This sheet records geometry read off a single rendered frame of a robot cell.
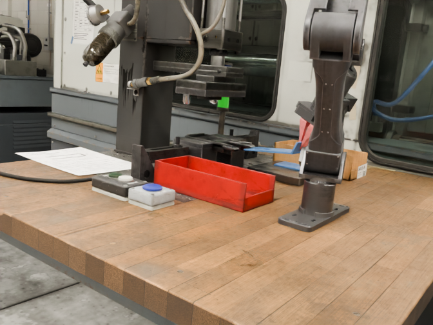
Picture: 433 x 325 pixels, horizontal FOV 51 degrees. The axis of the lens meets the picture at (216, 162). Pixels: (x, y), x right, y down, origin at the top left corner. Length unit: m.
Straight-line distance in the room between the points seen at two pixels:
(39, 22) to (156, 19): 6.40
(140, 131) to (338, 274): 0.82
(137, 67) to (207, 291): 0.88
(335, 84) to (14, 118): 3.67
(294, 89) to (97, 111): 1.27
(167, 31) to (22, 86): 3.09
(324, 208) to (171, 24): 0.66
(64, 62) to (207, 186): 2.16
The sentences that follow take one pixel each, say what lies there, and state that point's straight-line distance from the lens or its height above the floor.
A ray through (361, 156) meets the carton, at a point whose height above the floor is 0.96.
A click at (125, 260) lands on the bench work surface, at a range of 0.67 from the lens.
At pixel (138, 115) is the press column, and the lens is 1.36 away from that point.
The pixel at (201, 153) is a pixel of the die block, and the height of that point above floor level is 0.96.
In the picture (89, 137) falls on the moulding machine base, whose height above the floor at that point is 0.72.
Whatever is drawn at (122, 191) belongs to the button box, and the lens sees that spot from 0.93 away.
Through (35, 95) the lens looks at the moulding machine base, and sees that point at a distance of 4.34.
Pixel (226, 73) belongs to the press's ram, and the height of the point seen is 1.17.
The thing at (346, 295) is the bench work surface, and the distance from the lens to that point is 0.64.
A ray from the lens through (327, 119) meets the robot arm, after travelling 0.85.
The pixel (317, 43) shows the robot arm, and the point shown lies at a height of 1.23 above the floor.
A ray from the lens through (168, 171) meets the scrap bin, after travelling 1.02.
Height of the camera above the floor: 1.18
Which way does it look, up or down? 12 degrees down
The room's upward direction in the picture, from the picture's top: 5 degrees clockwise
